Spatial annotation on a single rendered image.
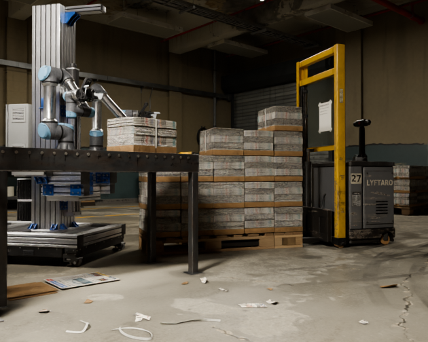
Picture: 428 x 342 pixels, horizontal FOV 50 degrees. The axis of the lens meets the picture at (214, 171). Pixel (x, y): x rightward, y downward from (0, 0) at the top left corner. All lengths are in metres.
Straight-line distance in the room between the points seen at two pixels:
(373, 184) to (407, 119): 5.77
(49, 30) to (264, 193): 2.25
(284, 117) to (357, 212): 1.11
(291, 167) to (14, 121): 2.39
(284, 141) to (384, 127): 6.38
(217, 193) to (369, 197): 1.46
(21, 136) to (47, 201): 0.56
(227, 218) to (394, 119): 6.86
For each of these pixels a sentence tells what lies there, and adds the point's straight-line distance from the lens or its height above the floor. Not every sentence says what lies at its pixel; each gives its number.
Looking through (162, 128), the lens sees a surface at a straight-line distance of 3.13.
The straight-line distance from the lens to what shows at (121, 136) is 3.07.
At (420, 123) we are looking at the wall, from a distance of 10.14.
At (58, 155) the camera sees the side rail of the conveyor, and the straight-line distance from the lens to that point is 2.62.
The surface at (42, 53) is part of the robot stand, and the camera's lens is 4.06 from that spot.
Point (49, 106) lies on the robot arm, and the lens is 3.60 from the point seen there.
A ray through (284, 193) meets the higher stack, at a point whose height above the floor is 0.50.
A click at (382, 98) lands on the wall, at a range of 10.59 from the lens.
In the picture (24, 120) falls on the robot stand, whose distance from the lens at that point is 3.99.
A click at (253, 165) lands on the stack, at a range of 4.12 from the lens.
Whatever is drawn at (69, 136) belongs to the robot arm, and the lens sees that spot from 3.64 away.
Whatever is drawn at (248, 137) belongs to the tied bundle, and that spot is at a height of 1.00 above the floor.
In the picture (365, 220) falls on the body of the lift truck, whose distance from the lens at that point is 4.54.
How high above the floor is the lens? 0.65
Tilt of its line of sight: 1 degrees up
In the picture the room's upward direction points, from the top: straight up
